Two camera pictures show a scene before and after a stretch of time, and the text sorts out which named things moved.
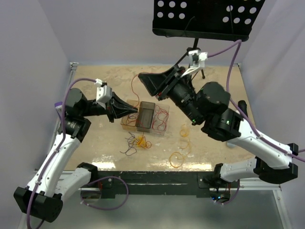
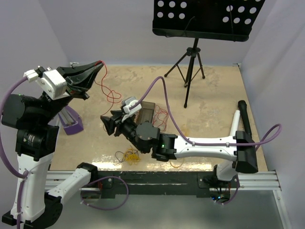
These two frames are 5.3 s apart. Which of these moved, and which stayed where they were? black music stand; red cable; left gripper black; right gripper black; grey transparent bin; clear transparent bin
Moved: right gripper black; left gripper black
Stayed: clear transparent bin; grey transparent bin; red cable; black music stand
